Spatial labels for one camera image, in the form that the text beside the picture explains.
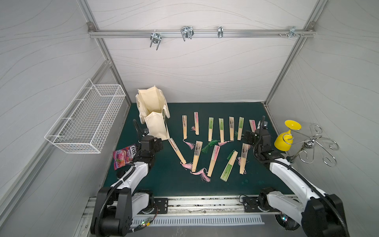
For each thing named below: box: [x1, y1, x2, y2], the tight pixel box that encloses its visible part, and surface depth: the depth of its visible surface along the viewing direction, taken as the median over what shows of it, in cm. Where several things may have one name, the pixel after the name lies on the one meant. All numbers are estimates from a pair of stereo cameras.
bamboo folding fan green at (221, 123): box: [218, 118, 225, 143], surface depth 106 cm
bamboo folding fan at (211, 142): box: [201, 117, 220, 154], surface depth 103 cm
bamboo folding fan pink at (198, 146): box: [191, 140, 203, 173], surface depth 94 cm
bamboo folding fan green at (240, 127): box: [237, 116, 245, 141], surface depth 110 cm
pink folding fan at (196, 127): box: [190, 111, 200, 136], surface depth 107 cm
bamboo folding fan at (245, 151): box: [239, 142, 251, 175], surface depth 90 cm
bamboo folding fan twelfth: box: [182, 115, 195, 150], surface depth 106 cm
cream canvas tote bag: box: [135, 85, 171, 141], surface depth 95 cm
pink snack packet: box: [113, 143, 137, 171], surface depth 90 cm
